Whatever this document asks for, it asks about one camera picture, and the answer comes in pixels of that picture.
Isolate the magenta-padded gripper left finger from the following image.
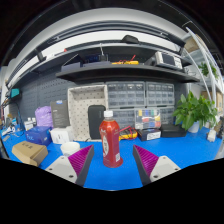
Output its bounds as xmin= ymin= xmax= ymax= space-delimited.
xmin=44 ymin=144 xmax=95 ymax=188

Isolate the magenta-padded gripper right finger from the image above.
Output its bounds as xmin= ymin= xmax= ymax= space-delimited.
xmin=132 ymin=144 xmax=182 ymax=187

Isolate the red drink bottle white cap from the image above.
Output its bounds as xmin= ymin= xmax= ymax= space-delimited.
xmin=98 ymin=110 xmax=124 ymax=169

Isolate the white product box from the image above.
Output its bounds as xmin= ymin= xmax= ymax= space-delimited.
xmin=49 ymin=125 xmax=75 ymax=145

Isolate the black box with white label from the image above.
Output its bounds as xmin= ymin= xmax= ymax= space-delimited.
xmin=137 ymin=128 xmax=162 ymax=142

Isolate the brown cardboard box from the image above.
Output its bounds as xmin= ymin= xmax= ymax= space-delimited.
xmin=11 ymin=140 xmax=49 ymax=167

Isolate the flat black case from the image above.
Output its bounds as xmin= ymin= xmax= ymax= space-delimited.
xmin=160 ymin=123 xmax=188 ymax=138

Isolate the blue product box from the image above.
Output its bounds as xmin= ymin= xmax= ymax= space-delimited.
xmin=25 ymin=125 xmax=53 ymax=147

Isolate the yellow multimeter with red leads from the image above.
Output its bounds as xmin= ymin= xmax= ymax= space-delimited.
xmin=118 ymin=125 xmax=139 ymax=142

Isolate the grey small-parts drawer cabinet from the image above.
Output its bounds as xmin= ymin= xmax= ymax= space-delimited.
xmin=111 ymin=108 xmax=136 ymax=129
xmin=105 ymin=81 xmax=147 ymax=109
xmin=145 ymin=82 xmax=176 ymax=108
xmin=160 ymin=106 xmax=176 ymax=126

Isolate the clear organizer with colourful parts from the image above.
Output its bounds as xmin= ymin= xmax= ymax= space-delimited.
xmin=134 ymin=108 xmax=162 ymax=130

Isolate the dark grey upright box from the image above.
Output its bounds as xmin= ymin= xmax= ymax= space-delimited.
xmin=49 ymin=99 xmax=71 ymax=129

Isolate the purple plastic bag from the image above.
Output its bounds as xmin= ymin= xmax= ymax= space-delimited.
xmin=34 ymin=105 xmax=54 ymax=128

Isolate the black rounded speaker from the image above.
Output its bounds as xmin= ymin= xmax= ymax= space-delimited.
xmin=87 ymin=104 xmax=107 ymax=140

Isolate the small white adapter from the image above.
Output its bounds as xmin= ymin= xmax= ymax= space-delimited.
xmin=207 ymin=129 xmax=218 ymax=143

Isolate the green potted plant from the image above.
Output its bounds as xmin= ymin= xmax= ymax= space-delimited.
xmin=172 ymin=90 xmax=219 ymax=134

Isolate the teal lamp head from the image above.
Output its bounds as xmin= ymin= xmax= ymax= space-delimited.
xmin=9 ymin=88 xmax=21 ymax=99

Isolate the dark workbench shelf unit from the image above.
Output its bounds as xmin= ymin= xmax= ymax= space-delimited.
xmin=6 ymin=19 xmax=201 ymax=84

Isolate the white metal rack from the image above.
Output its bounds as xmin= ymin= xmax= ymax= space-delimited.
xmin=183 ymin=26 xmax=224 ymax=111

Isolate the white mug gold handle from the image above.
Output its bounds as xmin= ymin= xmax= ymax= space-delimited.
xmin=60 ymin=141 xmax=81 ymax=158

